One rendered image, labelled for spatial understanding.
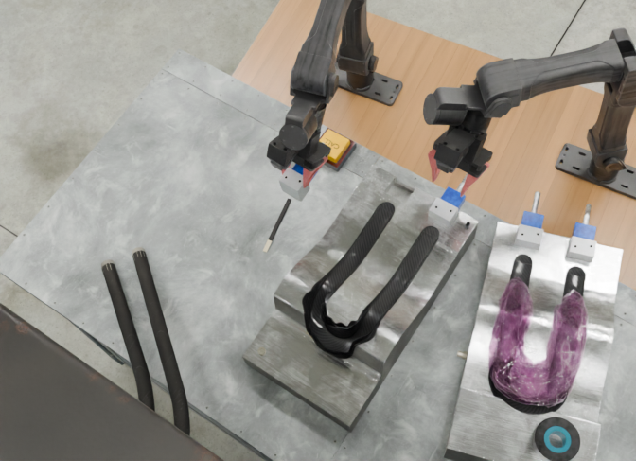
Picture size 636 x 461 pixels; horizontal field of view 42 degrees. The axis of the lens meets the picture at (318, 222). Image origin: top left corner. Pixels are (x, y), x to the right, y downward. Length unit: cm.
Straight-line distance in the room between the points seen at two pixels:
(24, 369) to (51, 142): 261
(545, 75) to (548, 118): 51
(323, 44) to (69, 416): 116
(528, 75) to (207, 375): 88
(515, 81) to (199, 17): 196
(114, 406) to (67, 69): 282
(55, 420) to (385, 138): 152
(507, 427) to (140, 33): 220
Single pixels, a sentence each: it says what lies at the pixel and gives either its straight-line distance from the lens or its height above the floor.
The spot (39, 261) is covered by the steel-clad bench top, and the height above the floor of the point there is 80.
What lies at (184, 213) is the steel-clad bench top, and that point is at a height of 80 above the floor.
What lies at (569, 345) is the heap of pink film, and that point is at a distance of 166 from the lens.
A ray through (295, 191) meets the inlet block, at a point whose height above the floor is 95.
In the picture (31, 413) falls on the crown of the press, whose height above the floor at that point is 201.
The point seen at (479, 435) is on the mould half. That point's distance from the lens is 159.
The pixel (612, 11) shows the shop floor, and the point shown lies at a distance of 327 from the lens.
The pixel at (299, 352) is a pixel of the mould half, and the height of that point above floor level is 86.
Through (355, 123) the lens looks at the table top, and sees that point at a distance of 196.
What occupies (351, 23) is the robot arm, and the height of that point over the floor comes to 107.
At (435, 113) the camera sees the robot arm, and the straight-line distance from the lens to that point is 149.
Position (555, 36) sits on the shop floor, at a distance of 316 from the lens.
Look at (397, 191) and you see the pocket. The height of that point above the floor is 86.
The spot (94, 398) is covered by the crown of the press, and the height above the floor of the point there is 201.
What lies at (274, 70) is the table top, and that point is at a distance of 207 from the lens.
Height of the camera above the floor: 247
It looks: 65 degrees down
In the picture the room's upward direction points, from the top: 11 degrees counter-clockwise
